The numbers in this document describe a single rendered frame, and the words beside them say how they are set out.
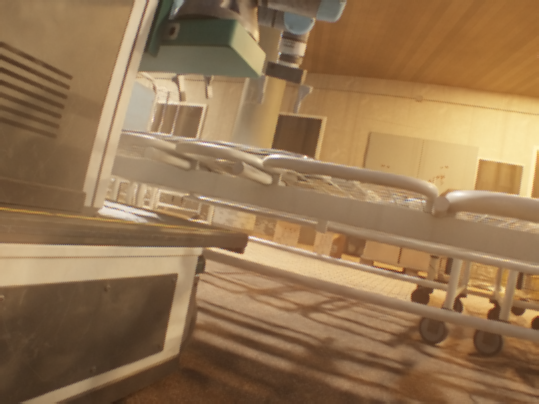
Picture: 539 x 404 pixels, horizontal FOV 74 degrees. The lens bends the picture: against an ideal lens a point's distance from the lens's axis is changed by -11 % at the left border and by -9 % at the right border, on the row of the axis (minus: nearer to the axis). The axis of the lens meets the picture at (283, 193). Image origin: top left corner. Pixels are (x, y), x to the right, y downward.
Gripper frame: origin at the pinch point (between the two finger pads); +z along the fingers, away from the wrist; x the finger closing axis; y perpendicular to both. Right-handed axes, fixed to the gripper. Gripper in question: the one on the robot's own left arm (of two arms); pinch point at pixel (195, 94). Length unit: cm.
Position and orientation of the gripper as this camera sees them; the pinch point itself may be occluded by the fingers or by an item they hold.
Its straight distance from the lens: 156.7
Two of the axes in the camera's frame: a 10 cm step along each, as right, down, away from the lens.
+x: -8.8, -0.4, 4.8
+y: 4.7, -2.5, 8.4
